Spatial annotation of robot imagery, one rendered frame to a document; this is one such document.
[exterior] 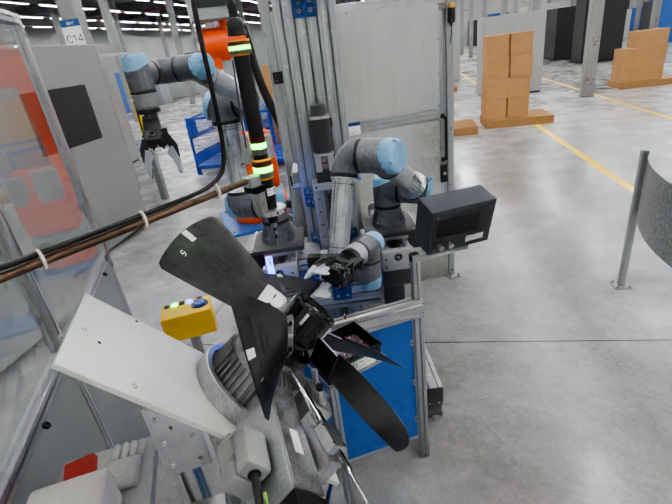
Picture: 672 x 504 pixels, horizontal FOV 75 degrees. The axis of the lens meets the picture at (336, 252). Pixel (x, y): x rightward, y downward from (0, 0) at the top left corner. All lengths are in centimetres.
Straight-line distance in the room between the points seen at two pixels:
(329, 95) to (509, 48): 740
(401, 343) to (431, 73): 192
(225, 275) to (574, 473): 181
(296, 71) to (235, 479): 154
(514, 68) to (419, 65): 614
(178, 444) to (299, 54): 149
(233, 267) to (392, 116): 219
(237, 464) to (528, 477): 164
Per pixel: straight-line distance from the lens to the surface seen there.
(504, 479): 227
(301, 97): 196
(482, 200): 165
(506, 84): 920
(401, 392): 199
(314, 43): 195
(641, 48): 1332
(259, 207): 101
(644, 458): 252
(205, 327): 152
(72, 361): 92
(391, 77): 304
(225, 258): 106
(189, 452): 114
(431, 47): 316
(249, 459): 85
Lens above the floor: 179
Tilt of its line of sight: 25 degrees down
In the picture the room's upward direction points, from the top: 8 degrees counter-clockwise
